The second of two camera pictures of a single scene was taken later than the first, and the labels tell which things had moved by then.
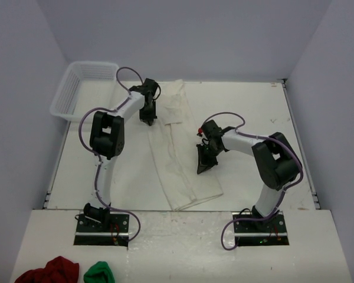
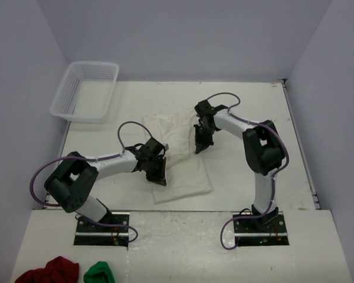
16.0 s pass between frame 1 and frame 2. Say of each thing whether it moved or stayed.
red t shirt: stayed
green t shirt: stayed
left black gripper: moved
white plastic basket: stayed
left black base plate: stayed
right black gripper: moved
